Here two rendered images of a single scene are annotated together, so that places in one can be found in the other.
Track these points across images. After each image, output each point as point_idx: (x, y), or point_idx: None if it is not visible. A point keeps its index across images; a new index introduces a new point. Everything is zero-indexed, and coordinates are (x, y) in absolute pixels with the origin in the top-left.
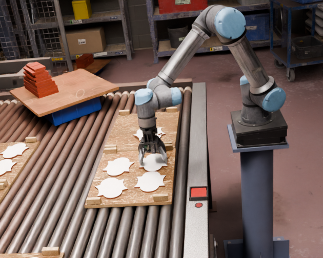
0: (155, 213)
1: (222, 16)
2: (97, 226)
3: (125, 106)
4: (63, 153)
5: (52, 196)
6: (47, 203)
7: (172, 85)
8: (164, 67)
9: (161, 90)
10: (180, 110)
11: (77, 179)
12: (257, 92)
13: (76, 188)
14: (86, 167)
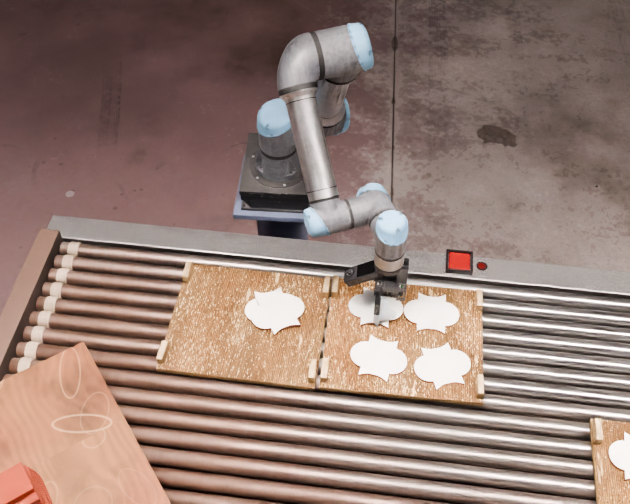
0: (498, 315)
1: (369, 42)
2: (526, 385)
3: (104, 359)
4: (291, 467)
5: (442, 463)
6: (463, 468)
7: (46, 266)
8: (322, 180)
9: (373, 203)
10: (170, 266)
11: (392, 428)
12: (340, 119)
13: (423, 425)
14: (353, 416)
